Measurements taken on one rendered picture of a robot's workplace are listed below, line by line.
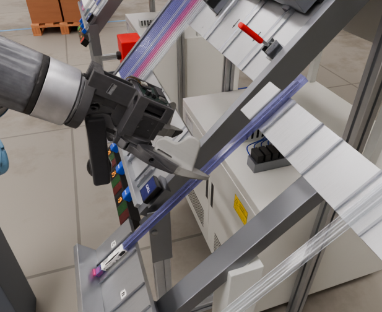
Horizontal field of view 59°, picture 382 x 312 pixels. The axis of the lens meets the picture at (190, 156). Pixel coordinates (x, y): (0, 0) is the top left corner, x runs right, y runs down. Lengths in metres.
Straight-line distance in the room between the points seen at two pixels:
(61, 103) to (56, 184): 1.67
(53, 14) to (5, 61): 4.25
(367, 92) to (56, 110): 0.64
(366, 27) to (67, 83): 0.79
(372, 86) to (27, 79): 0.66
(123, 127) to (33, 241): 1.40
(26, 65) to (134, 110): 0.13
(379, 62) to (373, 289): 1.10
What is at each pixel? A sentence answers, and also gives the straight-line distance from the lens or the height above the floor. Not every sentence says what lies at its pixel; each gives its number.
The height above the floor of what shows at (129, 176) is 0.73.
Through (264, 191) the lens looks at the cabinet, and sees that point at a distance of 0.99.
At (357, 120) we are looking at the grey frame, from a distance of 0.86.
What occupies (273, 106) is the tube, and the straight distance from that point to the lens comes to 0.55.
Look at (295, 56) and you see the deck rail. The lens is 0.71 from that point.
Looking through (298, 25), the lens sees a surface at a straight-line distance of 0.75.
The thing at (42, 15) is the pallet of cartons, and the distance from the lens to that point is 4.68.
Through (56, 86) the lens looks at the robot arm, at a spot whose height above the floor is 1.12.
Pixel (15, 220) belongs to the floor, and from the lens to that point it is 1.94.
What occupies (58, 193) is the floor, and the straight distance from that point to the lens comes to 2.01.
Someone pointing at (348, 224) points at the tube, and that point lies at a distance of 0.42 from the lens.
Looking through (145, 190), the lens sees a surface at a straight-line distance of 0.73.
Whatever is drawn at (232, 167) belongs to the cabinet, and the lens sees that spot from 1.06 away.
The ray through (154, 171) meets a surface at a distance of 0.82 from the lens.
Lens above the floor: 1.28
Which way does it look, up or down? 37 degrees down
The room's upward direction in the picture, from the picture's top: straight up
